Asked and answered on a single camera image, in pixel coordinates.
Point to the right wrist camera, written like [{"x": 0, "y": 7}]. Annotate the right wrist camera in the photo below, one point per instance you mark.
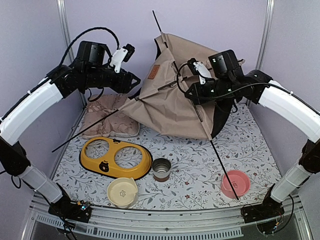
[{"x": 199, "y": 69}]

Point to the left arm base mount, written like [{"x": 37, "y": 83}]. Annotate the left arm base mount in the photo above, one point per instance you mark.
[{"x": 77, "y": 211}]

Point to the yellow double bowl holder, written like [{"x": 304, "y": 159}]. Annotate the yellow double bowl holder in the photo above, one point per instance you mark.
[{"x": 106, "y": 165}]

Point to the aluminium frame post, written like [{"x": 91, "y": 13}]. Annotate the aluminium frame post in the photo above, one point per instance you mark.
[
  {"x": 265, "y": 33},
  {"x": 62, "y": 13}
]

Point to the aluminium front rail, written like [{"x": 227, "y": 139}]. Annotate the aluminium front rail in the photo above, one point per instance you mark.
[{"x": 108, "y": 223}]

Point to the beige pet tent fabric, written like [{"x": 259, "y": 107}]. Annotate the beige pet tent fabric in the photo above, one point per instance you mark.
[{"x": 203, "y": 121}]

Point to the aluminium frame post right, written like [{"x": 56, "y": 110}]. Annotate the aluminium frame post right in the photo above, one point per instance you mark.
[{"x": 265, "y": 33}]

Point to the pink pet bowl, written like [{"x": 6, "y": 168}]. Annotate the pink pet bowl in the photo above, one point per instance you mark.
[{"x": 240, "y": 181}]

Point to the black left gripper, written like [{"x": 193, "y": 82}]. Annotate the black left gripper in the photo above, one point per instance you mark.
[{"x": 124, "y": 84}]

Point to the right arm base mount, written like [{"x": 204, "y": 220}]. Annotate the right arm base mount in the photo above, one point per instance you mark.
[{"x": 267, "y": 216}]

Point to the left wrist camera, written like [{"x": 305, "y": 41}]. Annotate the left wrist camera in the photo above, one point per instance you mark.
[{"x": 123, "y": 54}]

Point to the beige patterned pet pillow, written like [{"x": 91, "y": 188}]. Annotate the beige patterned pet pillow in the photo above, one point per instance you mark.
[{"x": 110, "y": 117}]

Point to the cream pet bowl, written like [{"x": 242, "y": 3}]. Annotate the cream pet bowl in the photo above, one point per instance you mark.
[{"x": 123, "y": 192}]

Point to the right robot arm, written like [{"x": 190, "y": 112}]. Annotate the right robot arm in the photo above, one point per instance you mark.
[{"x": 261, "y": 89}]

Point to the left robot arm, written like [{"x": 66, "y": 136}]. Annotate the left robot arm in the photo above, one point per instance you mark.
[{"x": 93, "y": 67}]

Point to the steel cup with brown base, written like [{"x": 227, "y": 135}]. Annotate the steel cup with brown base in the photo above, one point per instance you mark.
[{"x": 161, "y": 169}]

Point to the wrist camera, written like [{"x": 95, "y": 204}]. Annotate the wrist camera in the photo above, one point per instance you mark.
[
  {"x": 123, "y": 54},
  {"x": 199, "y": 69}
]

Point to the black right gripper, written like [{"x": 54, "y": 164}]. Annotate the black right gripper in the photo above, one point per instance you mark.
[{"x": 198, "y": 97}]

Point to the aluminium frame post left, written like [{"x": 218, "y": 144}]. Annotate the aluminium frame post left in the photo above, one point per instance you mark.
[{"x": 62, "y": 13}]

